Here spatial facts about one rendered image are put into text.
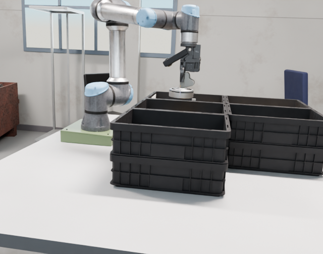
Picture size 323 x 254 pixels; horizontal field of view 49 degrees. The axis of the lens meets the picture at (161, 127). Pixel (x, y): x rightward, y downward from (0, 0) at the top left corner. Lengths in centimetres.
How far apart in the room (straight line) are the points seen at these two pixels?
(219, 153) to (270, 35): 321
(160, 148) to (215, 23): 320
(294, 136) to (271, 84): 284
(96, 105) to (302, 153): 96
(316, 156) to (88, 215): 92
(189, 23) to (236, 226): 83
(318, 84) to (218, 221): 346
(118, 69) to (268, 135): 83
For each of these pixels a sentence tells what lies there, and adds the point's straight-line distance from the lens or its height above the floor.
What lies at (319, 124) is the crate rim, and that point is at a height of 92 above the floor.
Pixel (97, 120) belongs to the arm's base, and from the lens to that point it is 177.
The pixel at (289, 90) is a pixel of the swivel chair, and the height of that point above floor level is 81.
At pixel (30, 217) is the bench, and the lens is 108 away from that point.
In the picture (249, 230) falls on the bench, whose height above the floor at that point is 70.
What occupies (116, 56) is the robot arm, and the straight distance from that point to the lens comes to 184.
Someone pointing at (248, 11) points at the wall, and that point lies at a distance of 427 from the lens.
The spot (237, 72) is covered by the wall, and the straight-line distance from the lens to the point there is 425.
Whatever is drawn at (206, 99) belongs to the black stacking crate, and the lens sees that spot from 200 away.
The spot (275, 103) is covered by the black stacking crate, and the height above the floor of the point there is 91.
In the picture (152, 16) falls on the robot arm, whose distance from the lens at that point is 147.
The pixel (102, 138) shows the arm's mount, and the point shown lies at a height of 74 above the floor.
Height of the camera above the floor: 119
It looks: 13 degrees down
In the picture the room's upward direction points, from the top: 2 degrees clockwise
